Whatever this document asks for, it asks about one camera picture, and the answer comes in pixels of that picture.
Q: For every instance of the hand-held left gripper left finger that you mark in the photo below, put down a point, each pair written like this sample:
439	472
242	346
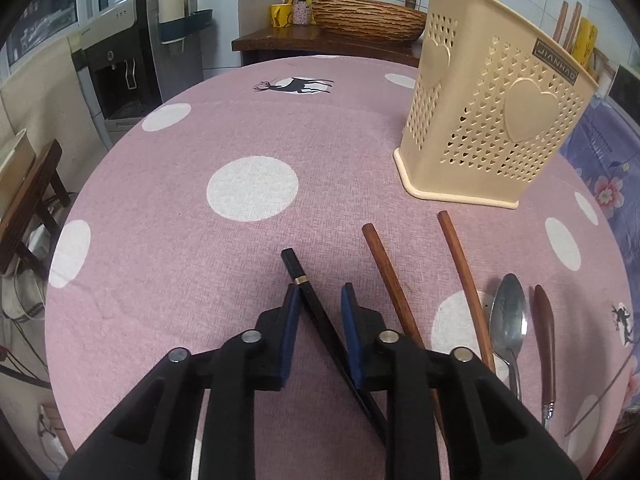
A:
290	335

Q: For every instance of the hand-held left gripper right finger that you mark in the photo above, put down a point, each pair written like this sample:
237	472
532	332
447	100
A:
352	340

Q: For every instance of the black chopstick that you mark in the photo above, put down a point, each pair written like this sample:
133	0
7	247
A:
294	264
374	422

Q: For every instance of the brown wooden chopstick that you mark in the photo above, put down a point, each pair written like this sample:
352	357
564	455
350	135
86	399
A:
465	280
574	25
387	270
561	22

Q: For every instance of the cream plastic utensil holder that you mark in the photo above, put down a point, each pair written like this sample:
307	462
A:
485	125

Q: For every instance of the pink polka dot tablecloth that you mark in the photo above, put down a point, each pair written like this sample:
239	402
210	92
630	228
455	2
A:
250	120

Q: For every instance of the dark wooden stool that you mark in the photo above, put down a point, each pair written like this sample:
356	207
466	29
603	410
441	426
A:
35	195

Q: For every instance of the dark wooden cabinet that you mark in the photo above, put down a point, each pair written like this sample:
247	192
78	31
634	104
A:
280	42

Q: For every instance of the purple floral cloth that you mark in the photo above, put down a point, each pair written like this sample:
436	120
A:
605	160

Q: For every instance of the water dispenser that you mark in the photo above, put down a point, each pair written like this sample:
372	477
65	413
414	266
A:
120	65

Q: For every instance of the yellow cup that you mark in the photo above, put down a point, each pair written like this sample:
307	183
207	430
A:
281	16

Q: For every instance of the small pink bottle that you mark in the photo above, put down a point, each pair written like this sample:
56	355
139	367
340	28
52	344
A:
302	12

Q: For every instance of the woven basket basin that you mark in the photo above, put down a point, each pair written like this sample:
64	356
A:
367	17

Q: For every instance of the white framed window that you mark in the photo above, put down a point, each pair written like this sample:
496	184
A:
40	5

